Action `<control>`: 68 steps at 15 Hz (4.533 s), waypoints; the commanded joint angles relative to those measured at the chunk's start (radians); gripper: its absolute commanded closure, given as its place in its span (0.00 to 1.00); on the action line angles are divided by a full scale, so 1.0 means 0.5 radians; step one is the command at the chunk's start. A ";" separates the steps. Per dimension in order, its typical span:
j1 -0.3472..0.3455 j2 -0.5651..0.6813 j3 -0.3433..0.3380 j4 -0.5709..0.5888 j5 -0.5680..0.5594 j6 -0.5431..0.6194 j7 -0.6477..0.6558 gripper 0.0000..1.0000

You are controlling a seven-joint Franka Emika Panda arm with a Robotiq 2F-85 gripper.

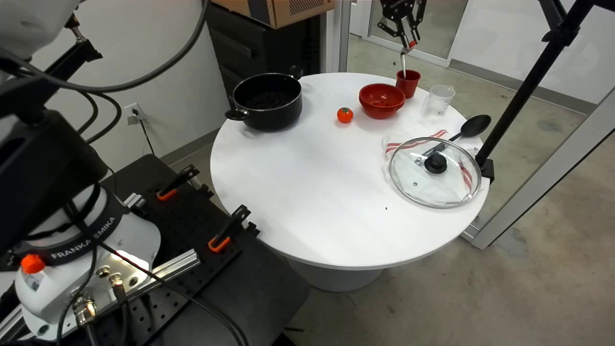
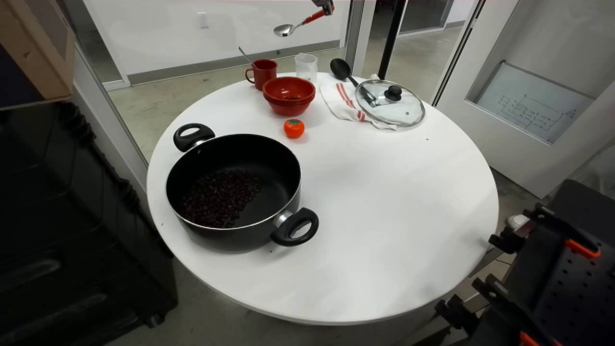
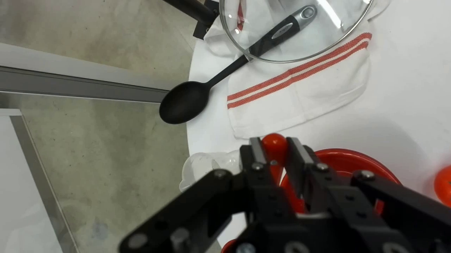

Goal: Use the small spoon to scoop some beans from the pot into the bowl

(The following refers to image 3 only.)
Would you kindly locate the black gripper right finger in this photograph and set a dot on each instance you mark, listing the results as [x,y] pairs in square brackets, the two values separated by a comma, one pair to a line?
[305,163]

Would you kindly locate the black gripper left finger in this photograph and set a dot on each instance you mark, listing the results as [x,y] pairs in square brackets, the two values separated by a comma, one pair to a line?
[255,159]

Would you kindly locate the red bowl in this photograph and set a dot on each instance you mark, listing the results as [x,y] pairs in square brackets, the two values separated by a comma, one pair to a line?
[347,163]

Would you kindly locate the large black plastic spoon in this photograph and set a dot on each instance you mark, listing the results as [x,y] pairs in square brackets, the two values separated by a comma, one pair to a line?
[185,103]

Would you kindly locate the clear plastic cup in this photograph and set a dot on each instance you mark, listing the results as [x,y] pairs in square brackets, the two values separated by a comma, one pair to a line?
[202,169]

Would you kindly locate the white towel with red stripes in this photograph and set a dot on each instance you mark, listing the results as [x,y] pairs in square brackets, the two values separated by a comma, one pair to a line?
[305,93]

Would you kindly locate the red cup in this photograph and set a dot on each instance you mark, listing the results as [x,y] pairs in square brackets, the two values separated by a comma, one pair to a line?
[227,246]

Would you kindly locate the glass lid with black knob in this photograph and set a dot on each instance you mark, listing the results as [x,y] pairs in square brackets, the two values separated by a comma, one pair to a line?
[339,28]

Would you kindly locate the black tripod stand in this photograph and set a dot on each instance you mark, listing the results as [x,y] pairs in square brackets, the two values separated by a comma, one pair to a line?
[202,14]

